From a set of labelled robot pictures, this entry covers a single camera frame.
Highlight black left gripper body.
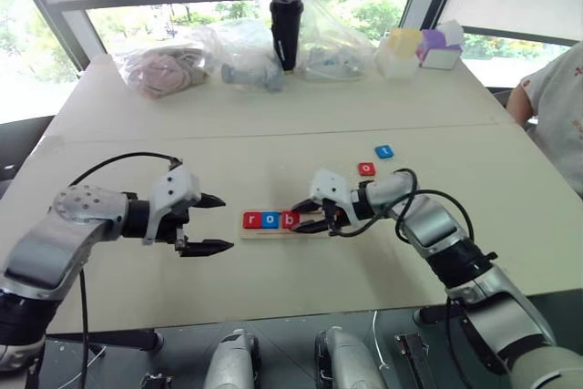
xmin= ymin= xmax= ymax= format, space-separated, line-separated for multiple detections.
xmin=156 ymin=200 xmax=202 ymax=255

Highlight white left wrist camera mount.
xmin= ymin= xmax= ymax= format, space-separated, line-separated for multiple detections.
xmin=142 ymin=163 xmax=202 ymax=245

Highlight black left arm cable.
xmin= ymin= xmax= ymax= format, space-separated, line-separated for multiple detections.
xmin=67 ymin=151 xmax=184 ymax=389

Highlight wooden letter tray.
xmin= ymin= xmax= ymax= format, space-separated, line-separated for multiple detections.
xmin=238 ymin=207 xmax=342 ymax=241

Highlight person in white shirt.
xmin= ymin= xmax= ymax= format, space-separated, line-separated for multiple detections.
xmin=506 ymin=40 xmax=583 ymax=201

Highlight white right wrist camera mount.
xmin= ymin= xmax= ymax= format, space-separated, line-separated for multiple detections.
xmin=309 ymin=169 xmax=362 ymax=229

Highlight silver rounded robot leg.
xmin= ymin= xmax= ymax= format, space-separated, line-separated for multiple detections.
xmin=313 ymin=325 xmax=389 ymax=389
xmin=201 ymin=328 xmax=263 ymax=389

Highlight black tumbler with lid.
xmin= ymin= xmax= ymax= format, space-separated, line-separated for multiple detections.
xmin=269 ymin=0 xmax=305 ymax=73

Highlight plastic bag with pink cloth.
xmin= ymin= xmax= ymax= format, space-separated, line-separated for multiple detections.
xmin=112 ymin=26 xmax=220 ymax=99

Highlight clear plastic bag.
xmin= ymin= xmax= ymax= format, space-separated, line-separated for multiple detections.
xmin=297 ymin=0 xmax=378 ymax=84

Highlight dark chair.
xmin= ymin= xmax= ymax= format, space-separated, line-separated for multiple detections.
xmin=0 ymin=114 xmax=56 ymax=201

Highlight translucent box with yellow contents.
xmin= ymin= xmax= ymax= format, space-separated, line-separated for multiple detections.
xmin=374 ymin=26 xmax=423 ymax=81

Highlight thin white cable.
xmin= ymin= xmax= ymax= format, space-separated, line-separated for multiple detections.
xmin=372 ymin=310 xmax=389 ymax=373

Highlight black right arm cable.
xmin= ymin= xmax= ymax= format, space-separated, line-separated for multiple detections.
xmin=335 ymin=167 xmax=476 ymax=245

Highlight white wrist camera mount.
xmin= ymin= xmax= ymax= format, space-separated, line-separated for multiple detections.
xmin=142 ymin=163 xmax=202 ymax=245
xmin=309 ymin=169 xmax=362 ymax=229

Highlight black metal bracket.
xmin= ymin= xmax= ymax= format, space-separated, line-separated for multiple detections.
xmin=394 ymin=333 xmax=432 ymax=389

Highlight purple tissue box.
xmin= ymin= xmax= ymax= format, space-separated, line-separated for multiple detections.
xmin=415 ymin=19 xmax=465 ymax=71

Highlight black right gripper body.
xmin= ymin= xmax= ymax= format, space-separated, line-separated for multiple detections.
xmin=320 ymin=199 xmax=353 ymax=237

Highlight plastic bag with grey parts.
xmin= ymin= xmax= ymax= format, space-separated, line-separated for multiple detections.
xmin=212 ymin=18 xmax=287 ymax=93

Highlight red letter b block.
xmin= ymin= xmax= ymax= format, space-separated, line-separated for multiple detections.
xmin=278 ymin=210 xmax=302 ymax=231

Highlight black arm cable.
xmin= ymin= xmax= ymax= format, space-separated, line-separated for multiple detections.
xmin=335 ymin=167 xmax=476 ymax=245
xmin=67 ymin=151 xmax=184 ymax=389

